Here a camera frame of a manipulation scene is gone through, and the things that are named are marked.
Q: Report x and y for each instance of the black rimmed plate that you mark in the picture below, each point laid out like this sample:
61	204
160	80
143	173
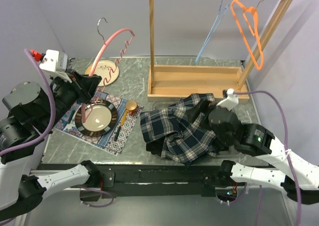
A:
100	117

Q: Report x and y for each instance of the clear plastic bin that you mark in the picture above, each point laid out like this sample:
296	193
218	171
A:
230	153

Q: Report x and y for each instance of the beige round plate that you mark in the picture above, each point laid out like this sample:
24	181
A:
108	71

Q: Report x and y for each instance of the dark green pen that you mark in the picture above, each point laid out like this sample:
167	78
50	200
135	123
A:
117	133

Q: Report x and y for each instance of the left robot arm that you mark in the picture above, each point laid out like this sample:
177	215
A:
32	116

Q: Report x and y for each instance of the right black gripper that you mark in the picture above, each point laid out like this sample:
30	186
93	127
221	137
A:
202	107

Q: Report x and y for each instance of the wooden clothes rack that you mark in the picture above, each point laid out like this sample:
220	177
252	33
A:
170	82

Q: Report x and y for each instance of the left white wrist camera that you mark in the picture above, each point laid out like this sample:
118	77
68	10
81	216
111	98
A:
54	63

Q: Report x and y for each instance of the pink hanger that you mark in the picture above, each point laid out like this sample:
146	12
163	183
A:
106	44

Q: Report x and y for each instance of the blue patterned placemat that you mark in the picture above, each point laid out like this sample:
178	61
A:
104	142

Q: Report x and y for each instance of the light blue wire hanger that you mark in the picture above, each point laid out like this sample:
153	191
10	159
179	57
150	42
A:
220	15

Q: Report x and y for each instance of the navy beige plaid skirt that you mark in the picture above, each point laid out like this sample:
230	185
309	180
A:
169	135

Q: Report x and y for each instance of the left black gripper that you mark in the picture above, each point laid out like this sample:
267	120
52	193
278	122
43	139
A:
88	84

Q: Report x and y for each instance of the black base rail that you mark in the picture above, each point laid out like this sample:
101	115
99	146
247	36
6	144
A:
143	180

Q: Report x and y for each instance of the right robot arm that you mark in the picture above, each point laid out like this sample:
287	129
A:
290	174

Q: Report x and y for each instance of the copper cup with handle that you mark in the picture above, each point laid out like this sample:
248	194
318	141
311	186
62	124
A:
130	107

